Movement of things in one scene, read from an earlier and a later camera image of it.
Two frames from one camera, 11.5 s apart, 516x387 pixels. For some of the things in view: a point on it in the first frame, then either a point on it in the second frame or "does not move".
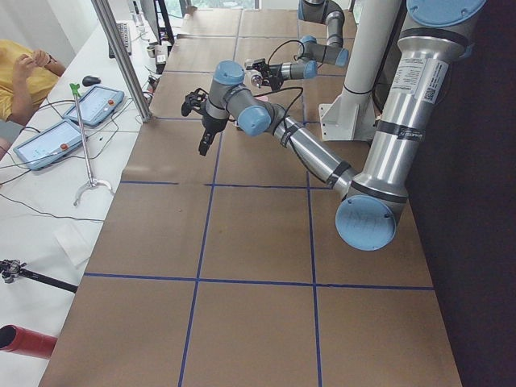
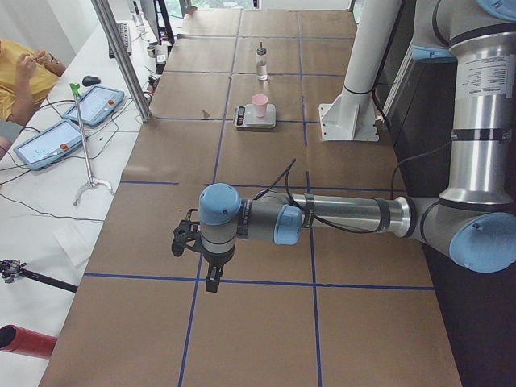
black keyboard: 123,30 does not move
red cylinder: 18,340 does not move
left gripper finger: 205,143 -> 213,279
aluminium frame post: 111,28 does not move
